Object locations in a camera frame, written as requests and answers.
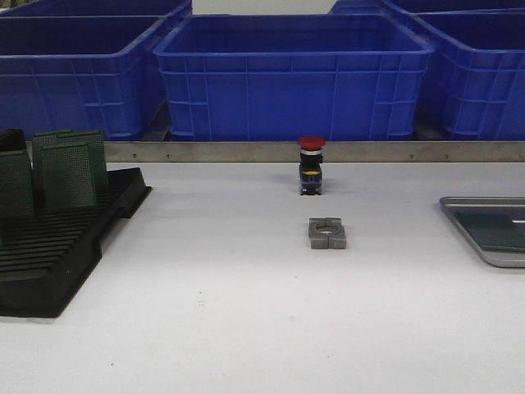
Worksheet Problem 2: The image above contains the grey square metal block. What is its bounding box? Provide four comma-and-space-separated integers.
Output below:
308, 218, 347, 250

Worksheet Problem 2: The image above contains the blue plastic crate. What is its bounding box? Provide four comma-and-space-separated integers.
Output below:
412, 11, 524, 141
154, 14, 432, 142
1, 16, 166, 140

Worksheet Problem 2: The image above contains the far left blue crate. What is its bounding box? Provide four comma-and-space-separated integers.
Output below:
1, 0, 193, 26

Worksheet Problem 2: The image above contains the red emergency stop button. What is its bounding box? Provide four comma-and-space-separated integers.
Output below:
298, 136, 326, 195

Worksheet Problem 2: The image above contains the rear left green circuit board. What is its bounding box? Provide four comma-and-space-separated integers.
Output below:
32, 129, 74, 166

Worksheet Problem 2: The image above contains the rear right green circuit board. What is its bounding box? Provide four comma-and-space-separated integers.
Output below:
57, 131, 109, 194

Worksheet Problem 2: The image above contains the far right blue crate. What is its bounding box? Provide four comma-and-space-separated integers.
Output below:
329, 0, 524, 16

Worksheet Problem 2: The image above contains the green perforated circuit board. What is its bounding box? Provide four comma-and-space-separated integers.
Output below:
454, 213, 524, 252
41, 142, 97, 210

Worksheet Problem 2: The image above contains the metal table edge rail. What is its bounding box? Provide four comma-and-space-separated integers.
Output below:
105, 141, 524, 163

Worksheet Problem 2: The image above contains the silver metal tray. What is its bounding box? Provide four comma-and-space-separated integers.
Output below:
440, 197, 524, 268

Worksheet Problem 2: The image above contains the centre blue plastic crate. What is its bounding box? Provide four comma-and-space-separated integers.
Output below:
154, 14, 432, 142

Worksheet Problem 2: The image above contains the black slotted board rack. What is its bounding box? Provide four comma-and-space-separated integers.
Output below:
1, 129, 151, 318

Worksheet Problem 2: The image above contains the left edge green circuit board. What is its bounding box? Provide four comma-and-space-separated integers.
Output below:
1, 150, 34, 219

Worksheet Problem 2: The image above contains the right blue plastic crate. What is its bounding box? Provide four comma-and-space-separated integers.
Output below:
412, 11, 524, 141

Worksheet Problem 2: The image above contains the left blue plastic crate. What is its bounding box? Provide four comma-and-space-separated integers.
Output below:
1, 16, 166, 140

